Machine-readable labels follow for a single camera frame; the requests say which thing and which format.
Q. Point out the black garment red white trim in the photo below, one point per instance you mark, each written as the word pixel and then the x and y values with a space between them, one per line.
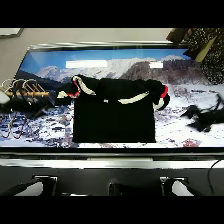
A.
pixel 113 120

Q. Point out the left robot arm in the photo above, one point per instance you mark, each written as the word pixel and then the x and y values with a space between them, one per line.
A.
pixel 45 186

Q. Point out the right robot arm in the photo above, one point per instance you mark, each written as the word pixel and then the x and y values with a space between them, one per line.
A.
pixel 206 120

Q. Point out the brown garment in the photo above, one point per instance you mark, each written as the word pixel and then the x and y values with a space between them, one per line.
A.
pixel 177 35

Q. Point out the dark speckled garment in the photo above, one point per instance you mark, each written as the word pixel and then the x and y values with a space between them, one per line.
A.
pixel 213 50

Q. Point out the silver frame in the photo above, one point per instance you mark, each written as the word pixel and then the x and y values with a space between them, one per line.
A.
pixel 110 164

